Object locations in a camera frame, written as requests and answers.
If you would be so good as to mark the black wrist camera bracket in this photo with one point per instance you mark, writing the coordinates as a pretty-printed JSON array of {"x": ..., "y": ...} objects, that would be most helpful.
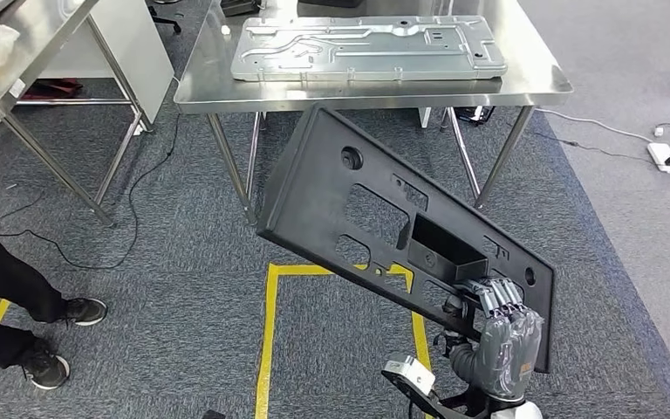
[{"x": 427, "y": 402}]

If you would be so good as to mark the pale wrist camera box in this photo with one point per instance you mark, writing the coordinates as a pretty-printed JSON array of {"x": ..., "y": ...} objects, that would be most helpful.
[{"x": 410, "y": 373}]

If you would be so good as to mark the silver stamped metal sheet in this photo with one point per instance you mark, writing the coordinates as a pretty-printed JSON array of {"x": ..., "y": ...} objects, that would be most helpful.
[{"x": 369, "y": 63}]

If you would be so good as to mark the white post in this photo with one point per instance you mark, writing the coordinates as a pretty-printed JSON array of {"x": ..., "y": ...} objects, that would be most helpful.
[{"x": 424, "y": 117}]

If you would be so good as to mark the small white plug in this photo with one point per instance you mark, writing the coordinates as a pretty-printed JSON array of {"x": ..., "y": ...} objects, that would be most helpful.
[{"x": 658, "y": 131}]

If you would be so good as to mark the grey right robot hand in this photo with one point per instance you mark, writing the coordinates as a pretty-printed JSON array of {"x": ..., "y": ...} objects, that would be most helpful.
[{"x": 508, "y": 353}]

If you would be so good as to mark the black and white power strip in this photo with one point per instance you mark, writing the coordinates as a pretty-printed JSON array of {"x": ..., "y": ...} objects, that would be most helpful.
[{"x": 473, "y": 114}]

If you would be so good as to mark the black chair base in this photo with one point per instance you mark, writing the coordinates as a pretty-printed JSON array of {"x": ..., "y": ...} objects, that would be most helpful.
[{"x": 164, "y": 20}]

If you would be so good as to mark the white cabinet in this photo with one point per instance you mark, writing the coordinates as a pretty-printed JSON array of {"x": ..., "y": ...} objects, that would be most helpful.
[{"x": 138, "y": 52}]

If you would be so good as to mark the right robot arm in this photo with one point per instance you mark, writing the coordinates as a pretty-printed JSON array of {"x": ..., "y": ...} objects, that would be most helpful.
[{"x": 467, "y": 361}]

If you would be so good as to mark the person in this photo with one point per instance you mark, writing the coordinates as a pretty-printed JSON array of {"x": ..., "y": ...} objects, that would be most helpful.
[{"x": 0, "y": 277}]

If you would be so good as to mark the white power strip black plug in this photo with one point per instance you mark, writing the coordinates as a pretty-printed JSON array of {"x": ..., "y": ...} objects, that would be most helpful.
[{"x": 661, "y": 155}]

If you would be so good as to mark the red object under table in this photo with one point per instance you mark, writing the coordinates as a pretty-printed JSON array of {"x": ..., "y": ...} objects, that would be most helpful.
[{"x": 52, "y": 89}]

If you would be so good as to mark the black plastic panel part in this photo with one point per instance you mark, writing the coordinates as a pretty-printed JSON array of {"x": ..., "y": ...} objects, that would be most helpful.
[{"x": 312, "y": 191}]

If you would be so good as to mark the stainless steel side table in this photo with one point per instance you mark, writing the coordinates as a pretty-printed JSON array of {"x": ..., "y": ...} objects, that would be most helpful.
[{"x": 34, "y": 40}]

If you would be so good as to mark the stainless steel workbench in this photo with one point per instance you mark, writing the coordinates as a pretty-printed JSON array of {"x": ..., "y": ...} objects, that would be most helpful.
[{"x": 208, "y": 75}]

